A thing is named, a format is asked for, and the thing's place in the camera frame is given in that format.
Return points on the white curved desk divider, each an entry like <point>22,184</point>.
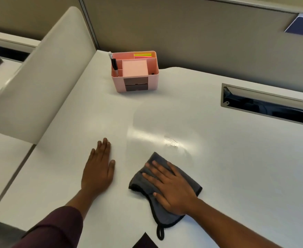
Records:
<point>37,80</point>

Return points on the person's left little finger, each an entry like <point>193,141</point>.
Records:
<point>92,157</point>

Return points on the person's right hand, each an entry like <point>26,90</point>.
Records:
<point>177,193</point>

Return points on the silver partition post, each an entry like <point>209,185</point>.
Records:
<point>89,23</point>

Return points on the person's right little finger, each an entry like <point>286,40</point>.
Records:
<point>174,168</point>

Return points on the black marker pen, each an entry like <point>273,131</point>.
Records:
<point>114,65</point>

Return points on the person's left middle finger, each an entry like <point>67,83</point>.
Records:
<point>104,151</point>

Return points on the neon coloured sticky flags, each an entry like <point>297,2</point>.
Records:
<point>142,56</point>

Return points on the person's right thumb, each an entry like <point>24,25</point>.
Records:
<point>159,197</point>

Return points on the dark flat object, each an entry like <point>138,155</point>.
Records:
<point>145,242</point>

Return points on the pink plastic desk organizer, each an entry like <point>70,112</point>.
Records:
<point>152,69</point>

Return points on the person's left thumb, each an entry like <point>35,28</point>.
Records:
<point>111,169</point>

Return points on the grey microfibre cleaning cloth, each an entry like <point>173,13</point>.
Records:
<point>142,180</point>

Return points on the person's right forearm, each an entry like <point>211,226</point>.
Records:
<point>234,227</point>

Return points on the person's left forearm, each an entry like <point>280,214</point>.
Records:
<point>60,224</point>

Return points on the pink sticky note pad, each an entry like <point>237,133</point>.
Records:
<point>135,68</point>

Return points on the dark blue sign card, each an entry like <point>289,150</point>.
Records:
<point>302,25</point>

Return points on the person's right middle finger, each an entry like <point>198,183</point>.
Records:
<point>154,169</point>

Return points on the person's left hand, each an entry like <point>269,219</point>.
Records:
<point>97,175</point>

